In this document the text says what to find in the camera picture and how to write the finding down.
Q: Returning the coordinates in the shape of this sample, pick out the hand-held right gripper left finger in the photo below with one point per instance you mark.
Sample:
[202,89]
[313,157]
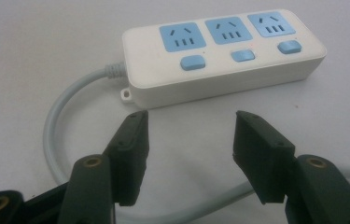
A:
[126,161]

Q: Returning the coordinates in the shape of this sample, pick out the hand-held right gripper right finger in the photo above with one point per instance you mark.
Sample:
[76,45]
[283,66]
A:
[266,155]

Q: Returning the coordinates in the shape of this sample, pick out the white power strip blue sockets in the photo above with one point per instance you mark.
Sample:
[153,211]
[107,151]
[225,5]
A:
[222,59]

